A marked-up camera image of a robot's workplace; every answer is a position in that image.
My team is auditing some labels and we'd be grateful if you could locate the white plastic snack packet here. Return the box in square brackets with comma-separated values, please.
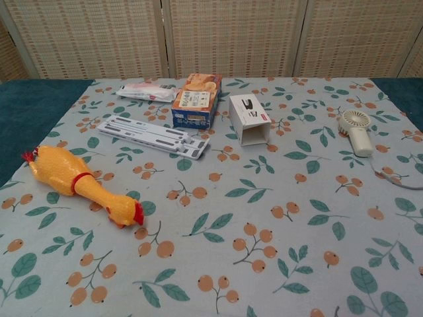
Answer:
[116, 78, 180, 103]

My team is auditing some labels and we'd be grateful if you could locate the floral fruit print tablecloth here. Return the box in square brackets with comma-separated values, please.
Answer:
[0, 76, 423, 317]

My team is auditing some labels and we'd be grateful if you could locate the woven bamboo folding screen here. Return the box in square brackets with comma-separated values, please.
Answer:
[0, 0, 423, 82]

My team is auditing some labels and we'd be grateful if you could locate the yellow rubber chicken toy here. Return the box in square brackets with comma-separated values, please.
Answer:
[21, 145, 145, 229]

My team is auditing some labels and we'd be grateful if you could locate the white handheld fan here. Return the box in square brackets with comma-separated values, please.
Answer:
[337, 109, 375, 158]

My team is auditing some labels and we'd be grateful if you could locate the orange blue snack box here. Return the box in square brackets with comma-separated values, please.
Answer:
[171, 72, 222, 130]

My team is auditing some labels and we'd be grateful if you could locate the white open stapler box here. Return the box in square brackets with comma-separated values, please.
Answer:
[229, 92, 272, 147]

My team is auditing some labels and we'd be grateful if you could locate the white folding laptop stand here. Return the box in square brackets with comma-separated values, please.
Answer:
[97, 114, 212, 162]

